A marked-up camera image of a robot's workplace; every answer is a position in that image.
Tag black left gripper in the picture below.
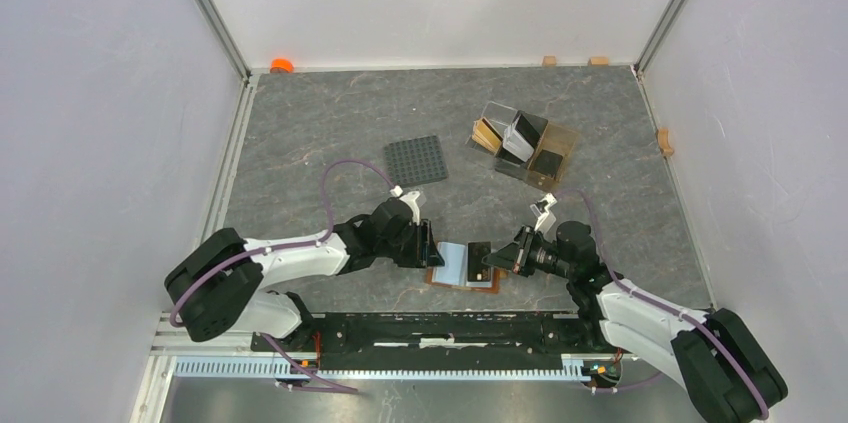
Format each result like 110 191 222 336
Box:
377 218 445 268

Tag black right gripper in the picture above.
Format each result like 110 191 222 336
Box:
482 226 574 281

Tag brown leather card holder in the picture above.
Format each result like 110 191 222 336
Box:
425 242 506 294

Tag black VIP credit card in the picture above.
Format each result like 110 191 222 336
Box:
466 241 492 283

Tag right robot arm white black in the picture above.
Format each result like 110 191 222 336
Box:
482 221 789 422

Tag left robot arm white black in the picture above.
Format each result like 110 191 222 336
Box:
164 192 444 351

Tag black credit card stack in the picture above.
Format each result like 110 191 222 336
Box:
530 150 564 179

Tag gold credit card stack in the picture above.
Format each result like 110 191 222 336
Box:
471 117 503 155

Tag dark grey studded baseplate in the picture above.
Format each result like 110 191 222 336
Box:
383 135 449 187

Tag curved wooden piece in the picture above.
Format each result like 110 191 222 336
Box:
656 128 675 158

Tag orange round cap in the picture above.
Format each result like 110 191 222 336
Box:
269 58 294 73

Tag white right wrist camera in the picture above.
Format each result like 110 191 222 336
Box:
530 193 557 234

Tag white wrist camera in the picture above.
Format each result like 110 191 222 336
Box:
389 185 426 225
530 193 557 234

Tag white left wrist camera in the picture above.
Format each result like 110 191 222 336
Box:
389 185 426 225

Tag white slotted cable duct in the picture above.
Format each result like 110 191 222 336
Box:
173 354 590 383

